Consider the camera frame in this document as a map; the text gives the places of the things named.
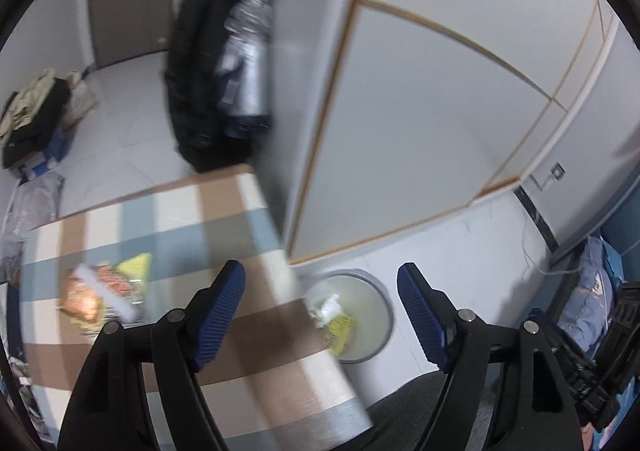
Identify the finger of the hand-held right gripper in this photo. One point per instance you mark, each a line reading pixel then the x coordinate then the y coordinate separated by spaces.
pixel 570 356

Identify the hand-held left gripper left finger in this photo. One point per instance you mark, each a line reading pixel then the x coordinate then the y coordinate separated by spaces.
pixel 220 311

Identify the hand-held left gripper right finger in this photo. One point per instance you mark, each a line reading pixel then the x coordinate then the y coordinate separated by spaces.
pixel 420 311

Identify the white round waste bin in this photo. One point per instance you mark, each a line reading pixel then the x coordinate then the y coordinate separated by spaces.
pixel 372 316

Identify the white tissue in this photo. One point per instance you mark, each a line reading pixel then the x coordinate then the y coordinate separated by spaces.
pixel 327 308

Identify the yellow wrapper piece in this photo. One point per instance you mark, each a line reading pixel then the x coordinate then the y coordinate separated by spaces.
pixel 137 266

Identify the red patterned packet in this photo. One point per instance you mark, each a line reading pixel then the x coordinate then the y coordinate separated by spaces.
pixel 121 283

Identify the orange foil packet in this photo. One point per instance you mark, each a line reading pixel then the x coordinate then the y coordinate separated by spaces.
pixel 82 303

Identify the black skirting strip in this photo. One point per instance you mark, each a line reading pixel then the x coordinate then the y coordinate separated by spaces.
pixel 540 221

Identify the grey cloth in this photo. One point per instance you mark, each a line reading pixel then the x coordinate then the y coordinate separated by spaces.
pixel 30 216

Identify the blue hanging cloth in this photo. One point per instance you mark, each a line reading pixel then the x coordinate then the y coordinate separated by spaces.
pixel 247 91

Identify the white wardrobe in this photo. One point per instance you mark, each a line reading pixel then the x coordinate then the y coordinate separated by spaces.
pixel 425 81

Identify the black hanging jacket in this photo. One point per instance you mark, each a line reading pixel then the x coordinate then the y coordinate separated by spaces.
pixel 195 81

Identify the beige tote bag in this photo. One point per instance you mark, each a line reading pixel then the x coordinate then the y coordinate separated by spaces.
pixel 82 98

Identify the clear plastic bottle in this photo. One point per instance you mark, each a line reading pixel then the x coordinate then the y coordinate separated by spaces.
pixel 250 16

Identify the wall socket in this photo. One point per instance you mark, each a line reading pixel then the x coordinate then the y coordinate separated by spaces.
pixel 550 176

